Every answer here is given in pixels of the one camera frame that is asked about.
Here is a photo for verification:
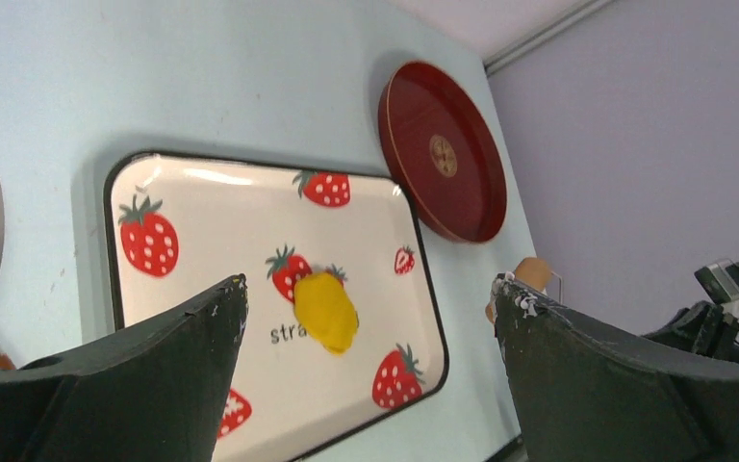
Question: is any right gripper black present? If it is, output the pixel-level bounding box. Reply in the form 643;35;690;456
643;301;739;364

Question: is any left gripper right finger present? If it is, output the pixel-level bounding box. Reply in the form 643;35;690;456
495;279;739;461

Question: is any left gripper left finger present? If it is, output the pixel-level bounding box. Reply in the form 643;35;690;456
0;274;248;461

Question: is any yellow dough piece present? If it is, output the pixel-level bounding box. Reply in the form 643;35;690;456
293;271;359;355

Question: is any strawberry pattern white tray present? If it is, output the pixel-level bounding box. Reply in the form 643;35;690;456
103;153;448;461

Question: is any round red plate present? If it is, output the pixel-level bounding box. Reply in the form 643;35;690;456
377;61;508;244

